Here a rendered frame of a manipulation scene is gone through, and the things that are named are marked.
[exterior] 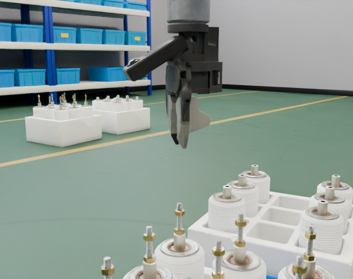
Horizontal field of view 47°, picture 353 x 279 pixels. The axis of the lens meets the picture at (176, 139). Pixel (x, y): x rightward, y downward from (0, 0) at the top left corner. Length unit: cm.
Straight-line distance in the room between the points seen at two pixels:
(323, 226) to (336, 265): 8
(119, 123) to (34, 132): 66
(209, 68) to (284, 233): 56
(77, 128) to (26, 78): 253
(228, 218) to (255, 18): 697
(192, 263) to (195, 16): 43
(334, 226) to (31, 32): 486
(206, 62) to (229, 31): 747
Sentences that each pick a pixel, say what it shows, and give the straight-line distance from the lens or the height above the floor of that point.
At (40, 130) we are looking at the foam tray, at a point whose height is 10.
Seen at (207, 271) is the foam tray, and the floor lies 18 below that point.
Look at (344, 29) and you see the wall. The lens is 717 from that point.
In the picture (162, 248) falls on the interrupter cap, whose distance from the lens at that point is 80.
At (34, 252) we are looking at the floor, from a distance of 142.
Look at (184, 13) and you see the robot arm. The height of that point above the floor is 68.
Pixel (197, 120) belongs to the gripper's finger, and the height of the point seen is 50.
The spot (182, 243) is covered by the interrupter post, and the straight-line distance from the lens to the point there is 79.
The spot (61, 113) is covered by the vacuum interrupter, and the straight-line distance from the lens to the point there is 293.
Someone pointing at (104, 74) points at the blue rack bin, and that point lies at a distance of 617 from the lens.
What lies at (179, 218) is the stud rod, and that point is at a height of 31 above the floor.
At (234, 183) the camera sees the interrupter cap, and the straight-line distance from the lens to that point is 119.
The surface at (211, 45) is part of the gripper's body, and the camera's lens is 72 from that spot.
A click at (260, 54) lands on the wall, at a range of 778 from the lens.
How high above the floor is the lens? 61
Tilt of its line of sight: 11 degrees down
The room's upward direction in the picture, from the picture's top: straight up
